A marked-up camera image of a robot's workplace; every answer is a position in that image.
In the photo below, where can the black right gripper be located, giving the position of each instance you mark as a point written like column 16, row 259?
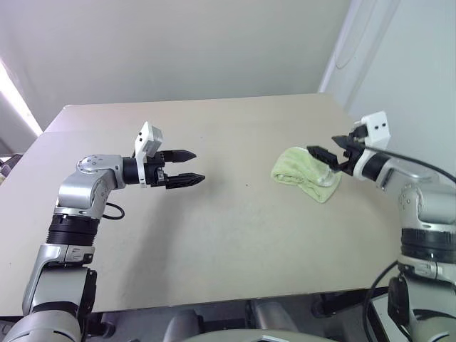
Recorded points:
column 352, row 153

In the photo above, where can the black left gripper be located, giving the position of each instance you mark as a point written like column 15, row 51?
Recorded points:
column 156, row 174

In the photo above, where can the light green cloth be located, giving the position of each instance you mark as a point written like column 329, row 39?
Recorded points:
column 295, row 167

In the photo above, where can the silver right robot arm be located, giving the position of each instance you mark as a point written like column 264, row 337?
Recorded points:
column 420, row 206

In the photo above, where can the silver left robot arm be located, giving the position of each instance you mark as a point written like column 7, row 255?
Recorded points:
column 75, row 192

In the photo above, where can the grey rounded shape under table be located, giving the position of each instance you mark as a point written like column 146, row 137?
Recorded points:
column 181, row 326

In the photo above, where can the grey cylinder under table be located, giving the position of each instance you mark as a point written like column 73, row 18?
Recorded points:
column 272, row 314

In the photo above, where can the dark rounded shape under table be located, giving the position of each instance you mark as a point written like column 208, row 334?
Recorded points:
column 103, row 326

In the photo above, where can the dark object beside table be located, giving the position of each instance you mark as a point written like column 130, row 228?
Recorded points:
column 5, row 167

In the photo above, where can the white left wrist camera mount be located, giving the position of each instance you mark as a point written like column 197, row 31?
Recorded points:
column 144, row 142

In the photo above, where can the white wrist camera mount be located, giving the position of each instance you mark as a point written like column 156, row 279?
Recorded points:
column 377, row 128
column 144, row 142

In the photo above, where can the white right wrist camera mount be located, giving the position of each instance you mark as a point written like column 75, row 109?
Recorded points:
column 377, row 128

